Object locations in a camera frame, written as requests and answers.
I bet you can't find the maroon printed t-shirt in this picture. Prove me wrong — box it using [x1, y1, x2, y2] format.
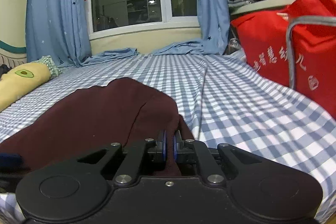
[0, 77, 196, 193]

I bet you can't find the dark clothes pile on pillow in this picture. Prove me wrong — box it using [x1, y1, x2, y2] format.
[0, 64, 11, 78]

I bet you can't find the blue checked bed sheet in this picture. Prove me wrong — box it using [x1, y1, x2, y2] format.
[1, 55, 335, 223]

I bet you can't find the green checked cushion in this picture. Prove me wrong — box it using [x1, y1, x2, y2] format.
[37, 56, 63, 79]

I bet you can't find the right blue star curtain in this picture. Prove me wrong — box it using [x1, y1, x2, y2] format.
[152, 0, 230, 55]

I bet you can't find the blue star curtain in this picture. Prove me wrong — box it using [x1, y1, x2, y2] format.
[26, 0, 138, 67]
[152, 0, 230, 55]

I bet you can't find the red fabric tote bag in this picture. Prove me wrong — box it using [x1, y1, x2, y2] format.
[231, 0, 335, 117]

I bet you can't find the yellow avocado print pillow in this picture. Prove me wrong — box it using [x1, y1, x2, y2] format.
[0, 62, 51, 111]

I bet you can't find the left blue star curtain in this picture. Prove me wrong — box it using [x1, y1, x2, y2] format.
[26, 0, 138, 67]

